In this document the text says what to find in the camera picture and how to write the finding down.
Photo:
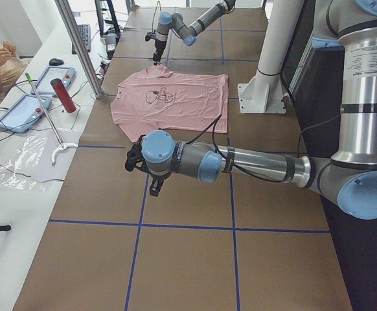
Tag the red cylindrical bottle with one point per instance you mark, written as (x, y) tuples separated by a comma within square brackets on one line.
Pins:
[(62, 94)]

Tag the blue teach pendant near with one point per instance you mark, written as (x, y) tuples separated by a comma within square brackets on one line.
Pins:
[(22, 115)]

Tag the aluminium frame post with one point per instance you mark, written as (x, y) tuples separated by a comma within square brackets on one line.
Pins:
[(80, 47)]

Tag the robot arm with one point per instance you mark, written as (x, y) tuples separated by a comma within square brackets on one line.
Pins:
[(349, 177), (187, 33)]

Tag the pink Snoopy t-shirt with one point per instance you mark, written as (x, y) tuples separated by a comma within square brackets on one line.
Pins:
[(158, 98)]

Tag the black keyboard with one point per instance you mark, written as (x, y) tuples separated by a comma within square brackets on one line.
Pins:
[(85, 34)]

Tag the blue tape line lengthwise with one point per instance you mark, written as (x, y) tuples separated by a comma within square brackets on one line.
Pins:
[(235, 253)]

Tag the blue tape line crosswise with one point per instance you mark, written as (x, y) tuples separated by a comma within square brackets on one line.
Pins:
[(197, 227)]

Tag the black computer mouse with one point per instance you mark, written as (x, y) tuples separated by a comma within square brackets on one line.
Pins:
[(55, 62)]

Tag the clear plastic bag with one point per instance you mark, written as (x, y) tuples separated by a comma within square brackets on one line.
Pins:
[(31, 168)]

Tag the black power adapter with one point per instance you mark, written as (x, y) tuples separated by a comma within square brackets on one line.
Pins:
[(111, 44)]

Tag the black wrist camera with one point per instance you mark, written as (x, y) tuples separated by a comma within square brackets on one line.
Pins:
[(135, 159), (150, 36)]

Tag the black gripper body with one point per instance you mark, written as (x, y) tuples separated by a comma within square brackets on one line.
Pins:
[(158, 47), (156, 177)]

